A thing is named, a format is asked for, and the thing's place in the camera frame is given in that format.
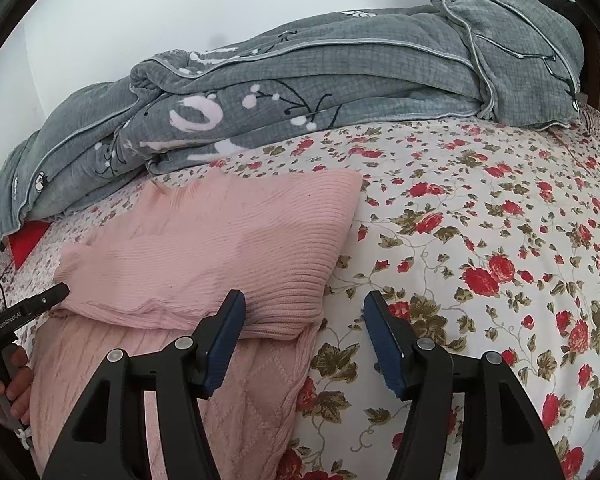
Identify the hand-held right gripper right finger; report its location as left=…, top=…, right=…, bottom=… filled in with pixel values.
left=362, top=290, right=566, bottom=480

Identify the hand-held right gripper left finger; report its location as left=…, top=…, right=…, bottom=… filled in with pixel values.
left=42, top=289, right=247, bottom=480

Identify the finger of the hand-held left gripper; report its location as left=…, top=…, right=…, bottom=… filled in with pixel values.
left=22, top=282, right=71, bottom=317

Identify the pink knit sweater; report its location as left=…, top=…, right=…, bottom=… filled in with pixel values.
left=30, top=169, right=363, bottom=480

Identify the person's left hand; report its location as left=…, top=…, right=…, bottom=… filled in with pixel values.
left=0, top=346, right=32, bottom=426

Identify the red cloth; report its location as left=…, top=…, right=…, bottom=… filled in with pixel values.
left=7, top=219, right=48, bottom=268

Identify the red rose print bed sheet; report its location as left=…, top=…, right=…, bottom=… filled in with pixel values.
left=0, top=110, right=600, bottom=480

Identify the grey floral blanket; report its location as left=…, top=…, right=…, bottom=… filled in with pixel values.
left=0, top=0, right=587, bottom=248

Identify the dark cloth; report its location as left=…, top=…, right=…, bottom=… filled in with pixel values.
left=525, top=0, right=592, bottom=33

